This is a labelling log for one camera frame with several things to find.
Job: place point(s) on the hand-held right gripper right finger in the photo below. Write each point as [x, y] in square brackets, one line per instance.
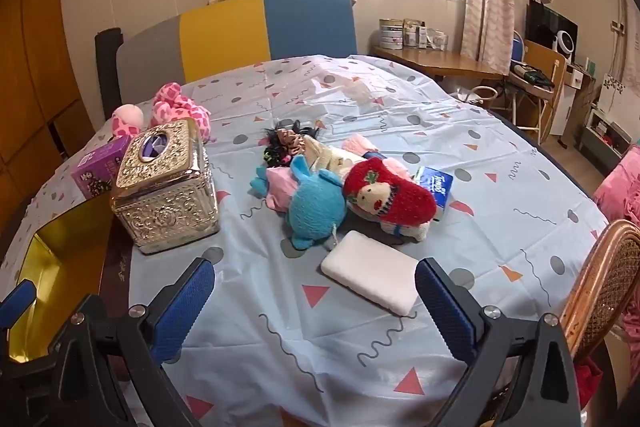
[445, 302]

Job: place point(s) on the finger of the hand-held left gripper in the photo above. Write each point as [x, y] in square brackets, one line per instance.
[15, 304]

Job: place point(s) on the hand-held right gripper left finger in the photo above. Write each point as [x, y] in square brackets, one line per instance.
[185, 302]

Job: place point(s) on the gold metal tin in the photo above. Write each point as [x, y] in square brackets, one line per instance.
[55, 252]

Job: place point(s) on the grey-white knitted work glove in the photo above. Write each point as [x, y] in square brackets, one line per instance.
[415, 232]

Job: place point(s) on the white sponge block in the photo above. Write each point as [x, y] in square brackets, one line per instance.
[370, 272]

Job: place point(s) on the blue tissue pack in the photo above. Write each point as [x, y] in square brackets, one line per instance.
[435, 189]

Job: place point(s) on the blue plush toy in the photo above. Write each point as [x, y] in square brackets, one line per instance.
[312, 207]

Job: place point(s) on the pink sock blue band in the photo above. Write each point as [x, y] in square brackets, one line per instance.
[357, 144]

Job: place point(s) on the pink soft cloth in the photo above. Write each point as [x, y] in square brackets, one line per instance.
[280, 187]

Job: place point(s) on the ornate golden tissue box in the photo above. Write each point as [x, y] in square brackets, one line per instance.
[165, 202]

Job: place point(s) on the patterned plastic tablecloth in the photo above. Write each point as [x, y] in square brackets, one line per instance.
[350, 357]

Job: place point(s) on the purple cardboard box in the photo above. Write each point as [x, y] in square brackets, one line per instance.
[97, 167]

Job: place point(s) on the red cloth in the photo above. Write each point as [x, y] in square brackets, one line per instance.
[589, 382]

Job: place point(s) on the rattan chair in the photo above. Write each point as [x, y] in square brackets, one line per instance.
[610, 267]

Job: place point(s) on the beige gloves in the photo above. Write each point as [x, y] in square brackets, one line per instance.
[325, 154]

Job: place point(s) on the brown patterned scrunchie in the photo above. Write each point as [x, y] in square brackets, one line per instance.
[290, 142]

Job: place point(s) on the pink spotted plush toy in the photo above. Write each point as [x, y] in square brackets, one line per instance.
[175, 104]

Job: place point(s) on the black hair piece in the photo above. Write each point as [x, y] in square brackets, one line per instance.
[300, 127]

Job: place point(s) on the grey storage box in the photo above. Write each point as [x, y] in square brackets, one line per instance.
[602, 142]

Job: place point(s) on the wooden side desk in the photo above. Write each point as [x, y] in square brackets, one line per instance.
[435, 62]

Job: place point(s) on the wooden wardrobe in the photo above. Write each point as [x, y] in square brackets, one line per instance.
[35, 57]

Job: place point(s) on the clear plastic container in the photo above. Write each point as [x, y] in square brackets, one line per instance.
[436, 40]

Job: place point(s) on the grey yellow blue chair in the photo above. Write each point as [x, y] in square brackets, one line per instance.
[220, 37]

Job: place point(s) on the blue folding chair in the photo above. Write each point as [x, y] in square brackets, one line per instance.
[517, 44]

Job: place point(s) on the small product boxes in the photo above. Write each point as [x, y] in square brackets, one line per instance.
[414, 33]

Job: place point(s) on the white round fan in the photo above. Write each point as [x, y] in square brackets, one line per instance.
[564, 44]

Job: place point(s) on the black monitor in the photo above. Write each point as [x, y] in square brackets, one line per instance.
[545, 24]

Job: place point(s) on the white round frame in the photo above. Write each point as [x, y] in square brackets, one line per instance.
[492, 93]

